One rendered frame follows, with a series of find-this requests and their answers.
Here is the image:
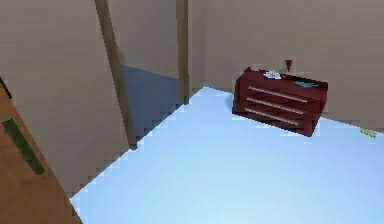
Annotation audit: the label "white crumpled object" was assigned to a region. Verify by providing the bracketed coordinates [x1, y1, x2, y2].
[263, 69, 283, 81]

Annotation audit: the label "dark red chest of drawers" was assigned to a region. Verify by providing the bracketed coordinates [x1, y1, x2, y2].
[231, 67, 329, 138]

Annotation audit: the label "teal flat object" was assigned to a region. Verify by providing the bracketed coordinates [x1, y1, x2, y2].
[293, 80, 319, 89]

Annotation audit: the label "small yellow object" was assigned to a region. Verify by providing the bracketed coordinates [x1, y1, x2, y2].
[359, 128, 378, 139]

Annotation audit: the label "dark green door handle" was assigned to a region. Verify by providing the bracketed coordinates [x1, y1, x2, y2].
[0, 117, 46, 176]

